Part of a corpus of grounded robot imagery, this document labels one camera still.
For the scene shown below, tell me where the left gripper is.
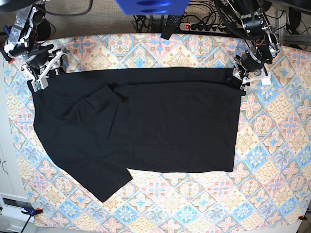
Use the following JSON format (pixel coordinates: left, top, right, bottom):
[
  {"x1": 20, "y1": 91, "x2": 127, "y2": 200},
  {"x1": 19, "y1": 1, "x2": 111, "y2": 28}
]
[{"x1": 233, "y1": 47, "x2": 271, "y2": 90}]

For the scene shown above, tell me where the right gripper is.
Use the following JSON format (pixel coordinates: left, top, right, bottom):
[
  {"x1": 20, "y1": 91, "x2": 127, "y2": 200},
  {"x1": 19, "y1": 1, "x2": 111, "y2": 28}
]
[{"x1": 21, "y1": 46, "x2": 69, "y2": 92}]

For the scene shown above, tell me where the black T-shirt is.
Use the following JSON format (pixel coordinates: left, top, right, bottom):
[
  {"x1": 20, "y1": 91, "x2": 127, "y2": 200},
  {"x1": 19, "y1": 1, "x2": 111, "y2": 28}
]
[{"x1": 32, "y1": 67, "x2": 246, "y2": 201}]

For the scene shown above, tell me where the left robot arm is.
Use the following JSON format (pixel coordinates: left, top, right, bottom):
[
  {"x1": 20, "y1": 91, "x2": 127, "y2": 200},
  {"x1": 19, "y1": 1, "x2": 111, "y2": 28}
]
[{"x1": 214, "y1": 0, "x2": 280, "y2": 90}]

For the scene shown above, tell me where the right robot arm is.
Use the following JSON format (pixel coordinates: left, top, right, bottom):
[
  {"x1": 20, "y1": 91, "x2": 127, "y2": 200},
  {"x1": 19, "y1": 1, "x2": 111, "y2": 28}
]
[{"x1": 0, "y1": 0, "x2": 69, "y2": 92}]

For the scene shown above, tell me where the black round stand base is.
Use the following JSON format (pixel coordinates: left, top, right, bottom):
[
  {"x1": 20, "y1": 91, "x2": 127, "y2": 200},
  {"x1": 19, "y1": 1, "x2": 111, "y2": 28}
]
[{"x1": 34, "y1": 17, "x2": 52, "y2": 44}]

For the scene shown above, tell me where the blue clamp top left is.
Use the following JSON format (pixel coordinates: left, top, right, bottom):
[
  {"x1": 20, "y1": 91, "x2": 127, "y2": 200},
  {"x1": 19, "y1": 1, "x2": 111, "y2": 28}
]
[{"x1": 0, "y1": 25, "x2": 15, "y2": 64}]

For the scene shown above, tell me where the blue clamp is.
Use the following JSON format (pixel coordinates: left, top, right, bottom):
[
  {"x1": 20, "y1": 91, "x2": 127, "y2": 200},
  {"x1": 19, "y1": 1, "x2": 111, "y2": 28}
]
[
  {"x1": 0, "y1": 25, "x2": 15, "y2": 64},
  {"x1": 21, "y1": 207, "x2": 43, "y2": 233}
]

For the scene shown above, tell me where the white power strip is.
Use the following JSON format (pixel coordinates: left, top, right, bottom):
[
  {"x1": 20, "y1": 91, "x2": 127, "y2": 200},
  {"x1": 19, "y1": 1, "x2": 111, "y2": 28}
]
[{"x1": 179, "y1": 23, "x2": 226, "y2": 33}]

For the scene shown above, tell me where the patterned tablecloth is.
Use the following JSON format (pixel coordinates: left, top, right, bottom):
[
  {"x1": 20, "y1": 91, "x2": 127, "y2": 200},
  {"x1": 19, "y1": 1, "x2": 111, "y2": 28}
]
[{"x1": 3, "y1": 47, "x2": 311, "y2": 233}]

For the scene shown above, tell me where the white cabinet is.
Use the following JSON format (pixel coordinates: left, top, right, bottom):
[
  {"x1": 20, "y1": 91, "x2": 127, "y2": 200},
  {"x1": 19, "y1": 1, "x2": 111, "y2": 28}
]
[{"x1": 0, "y1": 60, "x2": 30, "y2": 233}]

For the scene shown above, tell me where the blue clamp bottom left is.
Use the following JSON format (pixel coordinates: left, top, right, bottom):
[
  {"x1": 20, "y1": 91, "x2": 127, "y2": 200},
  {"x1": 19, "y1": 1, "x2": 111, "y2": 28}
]
[{"x1": 21, "y1": 207, "x2": 43, "y2": 233}]

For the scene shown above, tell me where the black perforated bracket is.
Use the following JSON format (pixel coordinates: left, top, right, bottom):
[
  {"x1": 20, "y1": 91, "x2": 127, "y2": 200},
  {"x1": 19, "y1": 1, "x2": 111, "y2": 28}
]
[{"x1": 161, "y1": 15, "x2": 182, "y2": 40}]

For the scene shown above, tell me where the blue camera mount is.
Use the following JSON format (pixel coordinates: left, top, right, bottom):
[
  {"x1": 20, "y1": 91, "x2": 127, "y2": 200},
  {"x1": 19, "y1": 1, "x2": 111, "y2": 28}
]
[{"x1": 116, "y1": 0, "x2": 190, "y2": 16}]

